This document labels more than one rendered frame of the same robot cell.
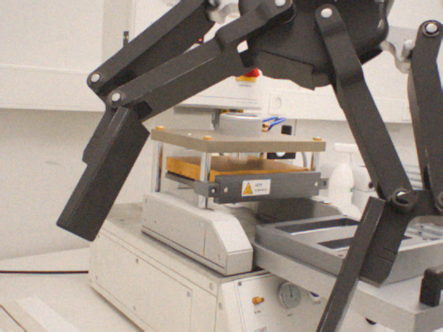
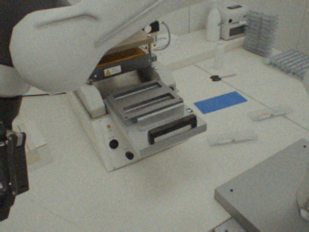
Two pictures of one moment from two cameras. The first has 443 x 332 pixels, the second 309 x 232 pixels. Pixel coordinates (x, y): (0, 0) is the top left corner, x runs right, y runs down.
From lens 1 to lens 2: 0.50 m
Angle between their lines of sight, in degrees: 30
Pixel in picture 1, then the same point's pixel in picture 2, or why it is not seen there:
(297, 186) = (137, 64)
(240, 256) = (98, 110)
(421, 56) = (9, 147)
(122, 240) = not seen: hidden behind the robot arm
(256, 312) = (109, 130)
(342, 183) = (212, 21)
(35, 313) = (30, 129)
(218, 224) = (88, 96)
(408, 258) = (154, 118)
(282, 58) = not seen: outside the picture
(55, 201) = not seen: hidden behind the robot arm
